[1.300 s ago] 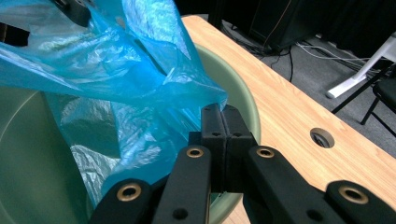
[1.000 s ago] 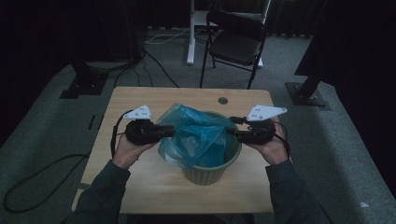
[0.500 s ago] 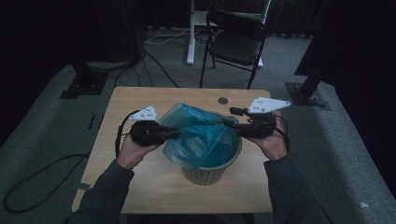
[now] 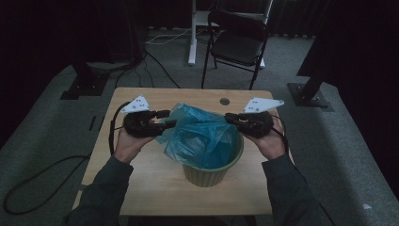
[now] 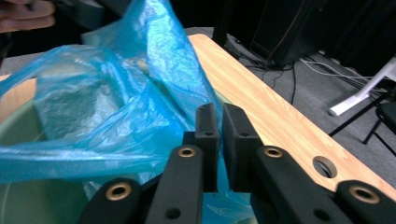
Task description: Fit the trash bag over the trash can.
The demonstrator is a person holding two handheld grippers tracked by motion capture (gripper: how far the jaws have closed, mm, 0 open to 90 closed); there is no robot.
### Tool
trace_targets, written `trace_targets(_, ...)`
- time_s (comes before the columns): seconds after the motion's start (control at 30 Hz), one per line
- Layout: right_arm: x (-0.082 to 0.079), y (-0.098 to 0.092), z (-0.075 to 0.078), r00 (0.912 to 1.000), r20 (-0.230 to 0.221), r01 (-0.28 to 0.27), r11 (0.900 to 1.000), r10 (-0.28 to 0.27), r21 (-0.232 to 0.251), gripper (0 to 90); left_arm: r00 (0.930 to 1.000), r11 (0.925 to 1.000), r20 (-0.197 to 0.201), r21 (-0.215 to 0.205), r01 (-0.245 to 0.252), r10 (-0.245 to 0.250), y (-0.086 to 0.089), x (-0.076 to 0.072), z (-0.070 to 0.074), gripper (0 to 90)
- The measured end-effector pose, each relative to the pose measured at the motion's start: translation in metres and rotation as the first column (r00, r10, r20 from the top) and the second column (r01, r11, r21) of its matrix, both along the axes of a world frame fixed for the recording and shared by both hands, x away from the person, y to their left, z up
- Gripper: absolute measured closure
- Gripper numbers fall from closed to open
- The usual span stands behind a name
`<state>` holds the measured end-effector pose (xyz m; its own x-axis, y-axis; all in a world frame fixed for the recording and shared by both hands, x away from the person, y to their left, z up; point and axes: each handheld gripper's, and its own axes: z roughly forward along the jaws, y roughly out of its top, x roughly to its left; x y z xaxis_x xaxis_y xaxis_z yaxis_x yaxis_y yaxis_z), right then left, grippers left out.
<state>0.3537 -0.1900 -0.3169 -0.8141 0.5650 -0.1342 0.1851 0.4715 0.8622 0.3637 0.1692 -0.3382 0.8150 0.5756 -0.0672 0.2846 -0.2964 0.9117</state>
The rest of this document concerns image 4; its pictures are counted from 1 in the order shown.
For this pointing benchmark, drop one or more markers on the person's right hand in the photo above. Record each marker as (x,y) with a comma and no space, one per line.
(271,144)

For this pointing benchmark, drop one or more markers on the white paper scrap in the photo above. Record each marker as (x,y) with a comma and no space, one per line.
(367,206)

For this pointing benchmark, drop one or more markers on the dark curtain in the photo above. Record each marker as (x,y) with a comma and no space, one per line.
(363,62)
(291,15)

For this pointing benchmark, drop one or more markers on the black tape strip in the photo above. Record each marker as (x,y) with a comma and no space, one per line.
(92,123)

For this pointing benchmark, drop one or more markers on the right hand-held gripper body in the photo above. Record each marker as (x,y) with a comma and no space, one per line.
(255,122)

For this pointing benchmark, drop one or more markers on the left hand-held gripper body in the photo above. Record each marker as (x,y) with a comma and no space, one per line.
(139,124)

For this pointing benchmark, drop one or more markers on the person's left hand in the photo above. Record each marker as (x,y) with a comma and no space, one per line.
(130,146)

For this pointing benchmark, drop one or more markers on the white desk frame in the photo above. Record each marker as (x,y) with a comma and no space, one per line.
(193,37)

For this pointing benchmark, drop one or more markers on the blue plastic bag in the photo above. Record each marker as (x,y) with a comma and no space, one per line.
(200,135)

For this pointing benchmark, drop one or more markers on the green ribbed bin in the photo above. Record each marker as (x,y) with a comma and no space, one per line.
(210,177)

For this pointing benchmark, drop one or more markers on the small dark round object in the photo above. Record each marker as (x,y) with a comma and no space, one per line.
(225,101)

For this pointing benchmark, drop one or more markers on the black folding chair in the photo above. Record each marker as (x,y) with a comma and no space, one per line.
(238,44)

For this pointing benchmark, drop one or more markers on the black stand base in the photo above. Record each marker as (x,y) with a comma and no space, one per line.
(84,86)
(309,94)

